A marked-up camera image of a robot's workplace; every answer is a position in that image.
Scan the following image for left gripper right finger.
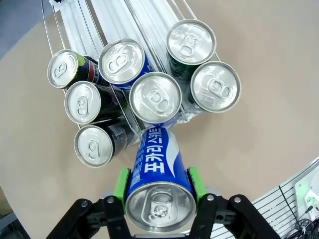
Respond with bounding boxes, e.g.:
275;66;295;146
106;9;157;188
186;167;281;239

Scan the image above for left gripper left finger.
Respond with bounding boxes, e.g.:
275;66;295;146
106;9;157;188
46;168;132;239

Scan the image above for black Pepsi beverage can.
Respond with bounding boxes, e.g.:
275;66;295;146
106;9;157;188
47;49;100;90
73;119;140;169
64;81;125;125

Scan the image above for white slotted robot base plate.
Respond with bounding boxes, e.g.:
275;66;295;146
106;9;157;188
251;155;319;239

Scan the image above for black cable bundle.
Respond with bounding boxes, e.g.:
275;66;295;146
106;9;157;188
279;185;319;239

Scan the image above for clear white can dispenser rack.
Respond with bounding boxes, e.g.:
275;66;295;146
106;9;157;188
41;0;222;140

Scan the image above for green Chilsung cider can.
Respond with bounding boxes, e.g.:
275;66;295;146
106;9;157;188
188;61;242;114
166;19;217;82

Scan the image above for blue Pocari Sweat can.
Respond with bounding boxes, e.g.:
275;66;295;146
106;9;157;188
129;71;183;129
124;126;197;232
98;38;157;88

